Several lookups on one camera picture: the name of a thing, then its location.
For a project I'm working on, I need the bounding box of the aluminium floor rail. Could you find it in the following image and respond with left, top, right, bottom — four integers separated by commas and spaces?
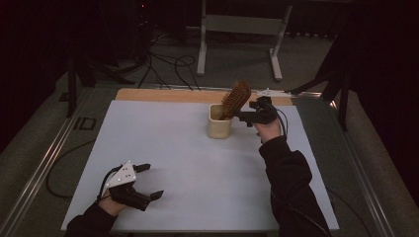
0, 88, 96, 237
327, 98, 398, 237

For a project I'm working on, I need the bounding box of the cream square cup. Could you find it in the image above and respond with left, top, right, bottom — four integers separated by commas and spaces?
207, 103, 233, 140

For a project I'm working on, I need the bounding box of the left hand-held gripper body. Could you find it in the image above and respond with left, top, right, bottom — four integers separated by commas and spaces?
103, 160, 153, 212

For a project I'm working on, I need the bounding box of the person's right hand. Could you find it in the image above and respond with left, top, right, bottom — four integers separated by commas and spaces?
254, 120, 284, 145

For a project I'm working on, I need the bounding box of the white metal table frame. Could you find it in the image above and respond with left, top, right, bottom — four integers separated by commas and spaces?
196, 0, 294, 83

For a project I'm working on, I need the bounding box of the wooden paddle hairbrush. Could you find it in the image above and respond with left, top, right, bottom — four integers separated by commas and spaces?
218, 80, 253, 121

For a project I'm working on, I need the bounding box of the black metal stand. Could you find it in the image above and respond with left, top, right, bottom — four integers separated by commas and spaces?
284, 33, 357, 132
64, 48, 136, 119

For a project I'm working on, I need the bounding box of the white table mat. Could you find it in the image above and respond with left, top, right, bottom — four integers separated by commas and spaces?
60, 100, 340, 233

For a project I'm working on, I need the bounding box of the person's left hand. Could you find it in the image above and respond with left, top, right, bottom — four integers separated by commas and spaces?
97, 192, 128, 218

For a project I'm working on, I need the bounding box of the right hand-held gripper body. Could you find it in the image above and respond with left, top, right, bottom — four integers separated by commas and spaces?
251, 87, 293, 125

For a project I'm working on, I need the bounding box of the black floor cable bundle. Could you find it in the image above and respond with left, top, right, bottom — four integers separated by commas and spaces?
135, 31, 203, 92

